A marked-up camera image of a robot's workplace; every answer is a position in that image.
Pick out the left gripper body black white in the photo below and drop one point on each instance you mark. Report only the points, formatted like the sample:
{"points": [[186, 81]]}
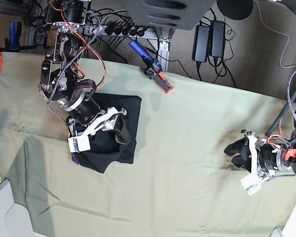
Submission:
{"points": [[271, 153]]}

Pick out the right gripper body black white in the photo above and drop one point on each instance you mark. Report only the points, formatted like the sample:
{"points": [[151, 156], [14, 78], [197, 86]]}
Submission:
{"points": [[103, 121]]}

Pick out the dark navy T-shirt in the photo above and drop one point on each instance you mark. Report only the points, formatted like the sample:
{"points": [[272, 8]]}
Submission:
{"points": [[117, 144]]}

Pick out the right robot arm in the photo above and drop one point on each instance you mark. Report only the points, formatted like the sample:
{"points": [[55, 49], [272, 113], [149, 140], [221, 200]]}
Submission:
{"points": [[74, 29]]}

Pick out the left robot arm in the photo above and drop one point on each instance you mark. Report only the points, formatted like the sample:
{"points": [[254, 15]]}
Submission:
{"points": [[275, 129]]}

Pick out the blue orange bar clamp centre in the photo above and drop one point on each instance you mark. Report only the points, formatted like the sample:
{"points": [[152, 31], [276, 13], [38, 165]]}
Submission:
{"points": [[154, 69]]}

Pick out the blue orange bar clamp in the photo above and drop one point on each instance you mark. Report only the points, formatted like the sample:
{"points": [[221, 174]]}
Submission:
{"points": [[12, 44], [154, 69]]}

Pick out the light green table cloth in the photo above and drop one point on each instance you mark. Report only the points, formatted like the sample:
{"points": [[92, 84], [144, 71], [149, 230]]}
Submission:
{"points": [[180, 184]]}

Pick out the white power strip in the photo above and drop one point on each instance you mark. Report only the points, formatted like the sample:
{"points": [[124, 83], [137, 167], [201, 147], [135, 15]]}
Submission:
{"points": [[115, 29]]}

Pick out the black power brick pair inner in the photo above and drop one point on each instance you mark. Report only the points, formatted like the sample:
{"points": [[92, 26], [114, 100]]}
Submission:
{"points": [[201, 43]]}

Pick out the black power brick pair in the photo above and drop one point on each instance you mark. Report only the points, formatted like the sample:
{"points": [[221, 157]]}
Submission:
{"points": [[201, 43], [217, 39]]}

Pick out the black power brick pair outer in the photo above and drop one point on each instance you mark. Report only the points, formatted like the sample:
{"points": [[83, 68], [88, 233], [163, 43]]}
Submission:
{"points": [[217, 39]]}

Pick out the blue orange bar clamp left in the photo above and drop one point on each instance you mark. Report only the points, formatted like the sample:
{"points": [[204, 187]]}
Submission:
{"points": [[12, 44]]}

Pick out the black round lamp base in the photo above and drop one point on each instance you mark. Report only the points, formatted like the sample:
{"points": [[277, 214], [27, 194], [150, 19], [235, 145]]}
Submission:
{"points": [[235, 9]]}

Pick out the grey white bin corner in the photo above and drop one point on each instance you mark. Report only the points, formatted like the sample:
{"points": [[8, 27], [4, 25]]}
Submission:
{"points": [[14, 218]]}

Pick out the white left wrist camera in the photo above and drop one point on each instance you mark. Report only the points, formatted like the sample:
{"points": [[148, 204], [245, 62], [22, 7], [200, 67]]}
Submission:
{"points": [[251, 184]]}

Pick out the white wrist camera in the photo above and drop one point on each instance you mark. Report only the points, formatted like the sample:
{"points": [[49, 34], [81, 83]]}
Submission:
{"points": [[79, 144], [251, 184]]}

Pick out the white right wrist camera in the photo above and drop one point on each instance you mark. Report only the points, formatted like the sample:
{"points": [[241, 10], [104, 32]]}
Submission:
{"points": [[79, 144]]}

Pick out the grey overhead camera mount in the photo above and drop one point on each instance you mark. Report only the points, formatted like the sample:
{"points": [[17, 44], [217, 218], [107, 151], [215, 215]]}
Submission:
{"points": [[179, 14]]}

